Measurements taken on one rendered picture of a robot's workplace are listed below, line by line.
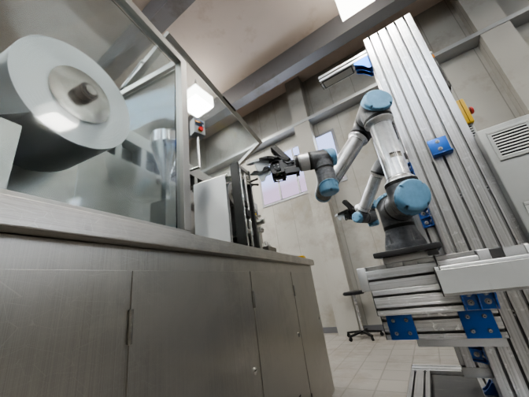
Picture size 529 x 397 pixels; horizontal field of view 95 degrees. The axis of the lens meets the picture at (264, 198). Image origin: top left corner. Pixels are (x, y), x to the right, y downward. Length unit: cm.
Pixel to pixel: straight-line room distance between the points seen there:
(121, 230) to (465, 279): 91
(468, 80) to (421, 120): 331
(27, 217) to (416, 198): 98
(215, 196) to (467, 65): 417
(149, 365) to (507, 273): 91
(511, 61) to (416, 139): 329
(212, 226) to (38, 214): 110
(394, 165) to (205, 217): 103
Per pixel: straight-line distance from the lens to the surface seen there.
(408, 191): 98
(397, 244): 107
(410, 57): 165
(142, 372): 56
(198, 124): 150
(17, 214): 43
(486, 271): 96
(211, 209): 149
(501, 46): 472
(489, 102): 454
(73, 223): 45
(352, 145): 120
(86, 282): 48
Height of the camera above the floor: 75
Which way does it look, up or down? 20 degrees up
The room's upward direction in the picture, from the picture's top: 8 degrees counter-clockwise
